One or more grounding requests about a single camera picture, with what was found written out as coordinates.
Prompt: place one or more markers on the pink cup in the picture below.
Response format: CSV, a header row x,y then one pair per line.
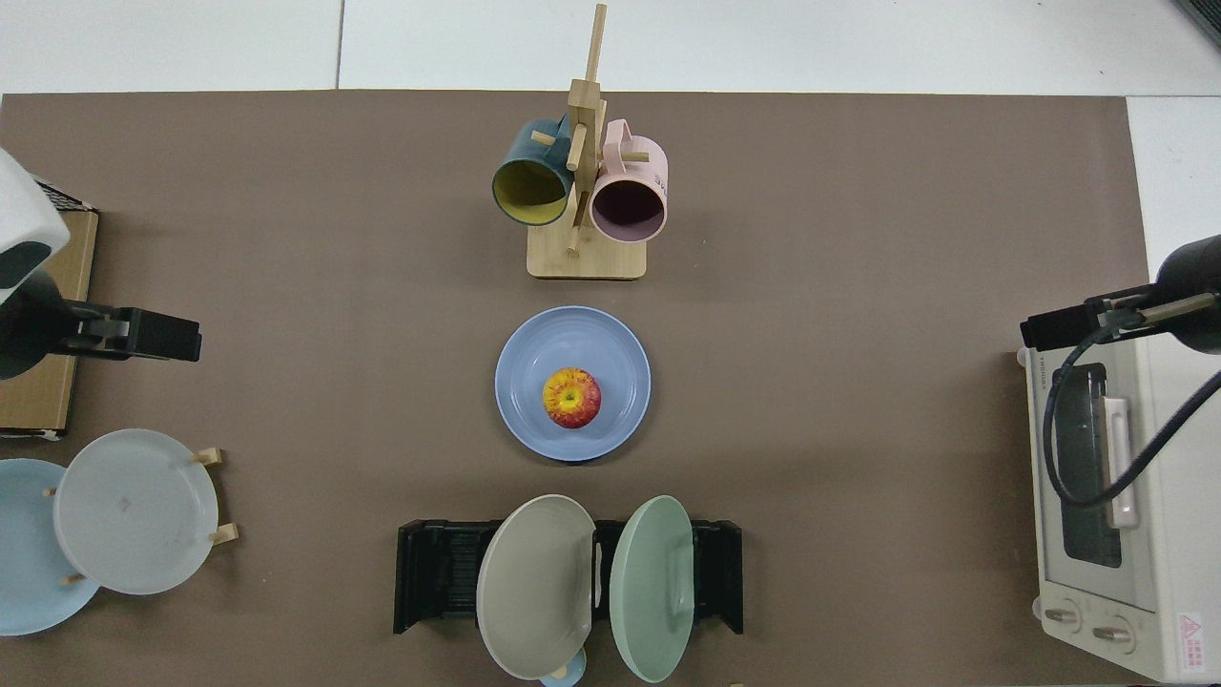
x,y
641,162

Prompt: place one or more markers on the dark teal cup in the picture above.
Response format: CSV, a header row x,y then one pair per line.
x,y
520,148

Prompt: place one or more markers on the small blue round thing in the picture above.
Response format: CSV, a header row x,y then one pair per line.
x,y
563,679

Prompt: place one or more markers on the brown table cloth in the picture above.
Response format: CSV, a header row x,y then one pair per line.
x,y
858,477

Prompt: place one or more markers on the light blue plate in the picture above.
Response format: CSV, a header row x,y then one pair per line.
x,y
29,563

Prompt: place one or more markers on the black dish rack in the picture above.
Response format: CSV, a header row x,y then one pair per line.
x,y
439,572

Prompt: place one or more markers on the dark grey corner object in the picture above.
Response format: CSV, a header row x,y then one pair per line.
x,y
1204,14

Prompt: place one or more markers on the pale green plate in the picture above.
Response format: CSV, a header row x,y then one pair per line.
x,y
653,592

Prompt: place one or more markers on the wooden plate rack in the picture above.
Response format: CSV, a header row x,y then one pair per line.
x,y
212,456

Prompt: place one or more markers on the grey plate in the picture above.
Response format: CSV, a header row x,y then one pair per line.
x,y
134,510

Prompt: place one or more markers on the wooden cup stand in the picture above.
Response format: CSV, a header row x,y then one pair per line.
x,y
587,258

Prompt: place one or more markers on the pale toaster oven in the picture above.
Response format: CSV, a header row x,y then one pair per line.
x,y
1173,534

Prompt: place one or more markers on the beige plate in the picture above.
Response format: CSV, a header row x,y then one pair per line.
x,y
534,592

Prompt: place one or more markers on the red yellow apple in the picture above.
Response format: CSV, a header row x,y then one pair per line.
x,y
572,398

